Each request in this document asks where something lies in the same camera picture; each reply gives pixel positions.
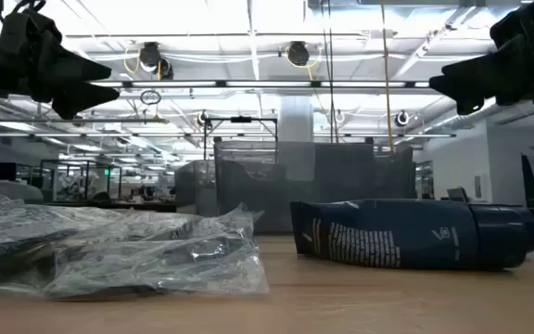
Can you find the dark blue coffee bag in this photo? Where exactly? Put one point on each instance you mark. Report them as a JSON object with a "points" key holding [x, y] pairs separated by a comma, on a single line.
{"points": [[410, 232]]}

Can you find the black round pad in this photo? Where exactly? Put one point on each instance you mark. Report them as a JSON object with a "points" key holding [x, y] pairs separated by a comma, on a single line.
{"points": [[156, 269], [169, 220], [16, 232]]}

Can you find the black framed glass enclosure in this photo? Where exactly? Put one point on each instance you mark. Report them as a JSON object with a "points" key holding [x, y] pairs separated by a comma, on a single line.
{"points": [[47, 181]]}

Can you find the dark translucent plastic bin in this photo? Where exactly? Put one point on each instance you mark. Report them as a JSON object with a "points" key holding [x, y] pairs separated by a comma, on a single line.
{"points": [[193, 185], [258, 204]]}

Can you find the black standing panel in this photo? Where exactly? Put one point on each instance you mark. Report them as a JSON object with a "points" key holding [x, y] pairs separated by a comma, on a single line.
{"points": [[529, 181]]}

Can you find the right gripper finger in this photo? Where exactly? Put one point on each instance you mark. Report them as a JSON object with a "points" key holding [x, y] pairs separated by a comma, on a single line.
{"points": [[480, 65], [471, 93]]}

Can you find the grey office chair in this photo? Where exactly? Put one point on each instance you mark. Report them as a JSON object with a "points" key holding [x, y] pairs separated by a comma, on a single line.
{"points": [[457, 195]]}

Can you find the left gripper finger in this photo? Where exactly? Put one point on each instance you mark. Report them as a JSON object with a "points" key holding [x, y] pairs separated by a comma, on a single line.
{"points": [[84, 69], [81, 97]]}

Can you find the black background station frame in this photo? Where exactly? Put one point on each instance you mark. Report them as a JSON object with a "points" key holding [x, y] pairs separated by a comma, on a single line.
{"points": [[240, 119]]}

